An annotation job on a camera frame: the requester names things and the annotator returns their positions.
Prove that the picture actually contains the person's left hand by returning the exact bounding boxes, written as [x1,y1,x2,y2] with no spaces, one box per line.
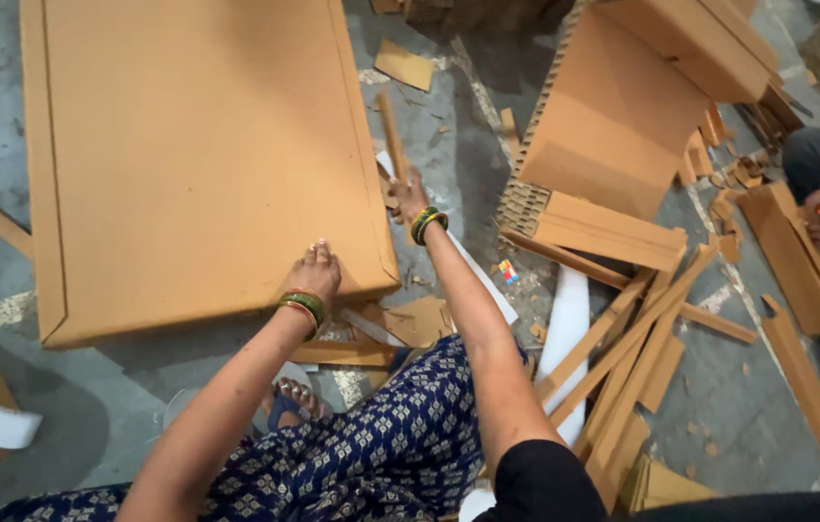
[283,239,343,305]

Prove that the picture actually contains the wide brown cardboard channel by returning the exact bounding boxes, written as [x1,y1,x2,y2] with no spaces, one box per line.
[736,181,820,363]

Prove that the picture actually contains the torn cardboard piece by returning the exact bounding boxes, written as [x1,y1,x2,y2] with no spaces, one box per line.
[359,295,456,350]

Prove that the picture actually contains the heap of cardboard scraps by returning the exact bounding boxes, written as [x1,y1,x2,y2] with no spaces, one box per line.
[676,101,777,265]

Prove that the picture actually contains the stack of cardboard sheets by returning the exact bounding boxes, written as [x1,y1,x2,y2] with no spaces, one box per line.
[619,454,720,513]

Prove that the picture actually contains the green gold bangles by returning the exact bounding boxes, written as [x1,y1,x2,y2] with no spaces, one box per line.
[410,206,449,247]
[277,289,329,342]

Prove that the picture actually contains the small flat cardboard piece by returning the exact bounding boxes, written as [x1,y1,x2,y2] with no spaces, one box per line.
[374,38,436,93]

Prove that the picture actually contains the short brown cardboard strip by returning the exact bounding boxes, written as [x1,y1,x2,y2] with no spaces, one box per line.
[375,90,411,186]

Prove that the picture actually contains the person's right hand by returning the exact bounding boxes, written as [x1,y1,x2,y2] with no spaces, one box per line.
[388,168,431,226]

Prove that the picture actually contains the folded brown cardboard panel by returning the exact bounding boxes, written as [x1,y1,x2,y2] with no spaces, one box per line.
[532,191,688,274]

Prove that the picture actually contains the large brown cardboard board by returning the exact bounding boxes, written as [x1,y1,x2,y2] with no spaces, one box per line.
[20,0,402,350]

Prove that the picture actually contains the pile of long cardboard strips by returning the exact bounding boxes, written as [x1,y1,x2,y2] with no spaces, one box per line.
[533,241,722,512]

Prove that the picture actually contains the white foam sheet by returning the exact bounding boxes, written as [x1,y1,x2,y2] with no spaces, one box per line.
[535,264,592,448]

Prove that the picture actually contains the blue patterned garment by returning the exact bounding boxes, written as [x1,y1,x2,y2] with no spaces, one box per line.
[0,333,528,522]

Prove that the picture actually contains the long thin cardboard strip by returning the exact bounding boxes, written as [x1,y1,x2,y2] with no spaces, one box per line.
[500,228,760,345]

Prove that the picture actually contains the person's foot in sandal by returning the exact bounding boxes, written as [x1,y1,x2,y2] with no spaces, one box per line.
[263,377,332,433]

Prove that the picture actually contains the large honeycomb cardboard structure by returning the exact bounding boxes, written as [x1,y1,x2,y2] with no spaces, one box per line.
[495,0,782,240]

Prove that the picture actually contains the short flat cardboard strip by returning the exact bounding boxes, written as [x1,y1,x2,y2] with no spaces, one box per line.
[288,340,398,368]

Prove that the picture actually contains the black sleeve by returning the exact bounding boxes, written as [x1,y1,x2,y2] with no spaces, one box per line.
[474,438,820,522]

